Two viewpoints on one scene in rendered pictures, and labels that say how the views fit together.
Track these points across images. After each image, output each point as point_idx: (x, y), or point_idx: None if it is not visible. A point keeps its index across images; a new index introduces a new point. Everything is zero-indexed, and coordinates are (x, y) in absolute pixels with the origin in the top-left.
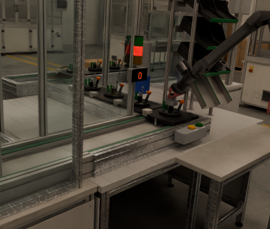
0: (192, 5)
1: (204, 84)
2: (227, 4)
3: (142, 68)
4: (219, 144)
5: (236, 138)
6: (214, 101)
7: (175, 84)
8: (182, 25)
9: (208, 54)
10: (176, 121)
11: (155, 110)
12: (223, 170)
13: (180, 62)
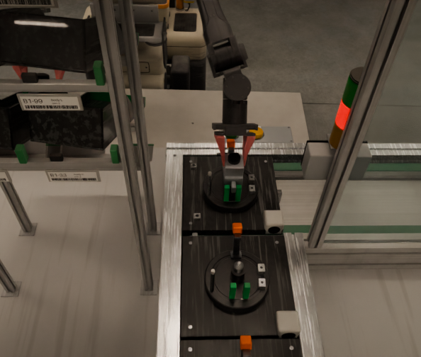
0: None
1: (81, 154)
2: None
3: (327, 141)
4: (201, 136)
5: (148, 133)
6: (100, 150)
7: (248, 124)
8: (92, 54)
9: (223, 13)
10: (259, 158)
11: (241, 222)
12: (280, 98)
13: (246, 76)
